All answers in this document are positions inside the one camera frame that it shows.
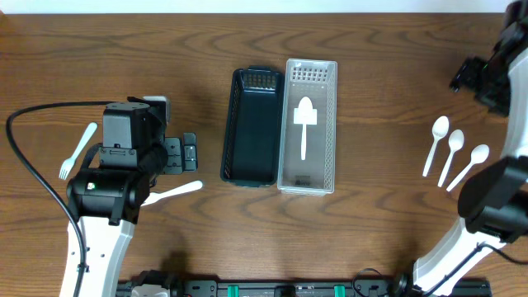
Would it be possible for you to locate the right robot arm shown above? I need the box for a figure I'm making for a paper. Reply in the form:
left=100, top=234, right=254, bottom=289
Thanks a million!
left=390, top=0, right=527, bottom=296

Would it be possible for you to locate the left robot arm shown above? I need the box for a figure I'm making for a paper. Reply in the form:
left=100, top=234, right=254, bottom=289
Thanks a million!
left=60, top=96, right=198, bottom=296

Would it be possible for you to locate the white plastic fork lower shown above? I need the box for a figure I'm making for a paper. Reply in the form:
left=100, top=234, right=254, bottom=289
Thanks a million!
left=142, top=180, right=204, bottom=206

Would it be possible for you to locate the white plastic fork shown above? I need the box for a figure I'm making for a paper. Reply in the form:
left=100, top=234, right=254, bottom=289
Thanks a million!
left=59, top=122, right=98, bottom=180
left=142, top=180, right=204, bottom=206

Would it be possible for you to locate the dark green plastic basket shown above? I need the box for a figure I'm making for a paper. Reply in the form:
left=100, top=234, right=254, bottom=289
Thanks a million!
left=219, top=66, right=284, bottom=187

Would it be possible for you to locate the white plastic fork far left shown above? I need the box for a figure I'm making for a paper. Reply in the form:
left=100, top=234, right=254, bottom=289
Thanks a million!
left=59, top=122, right=98, bottom=180

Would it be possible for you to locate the clear plastic basket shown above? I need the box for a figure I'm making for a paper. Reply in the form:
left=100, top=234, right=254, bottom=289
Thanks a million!
left=277, top=59, right=337, bottom=196

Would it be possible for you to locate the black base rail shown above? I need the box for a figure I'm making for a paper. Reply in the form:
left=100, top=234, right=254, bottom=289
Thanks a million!
left=116, top=270, right=493, bottom=297

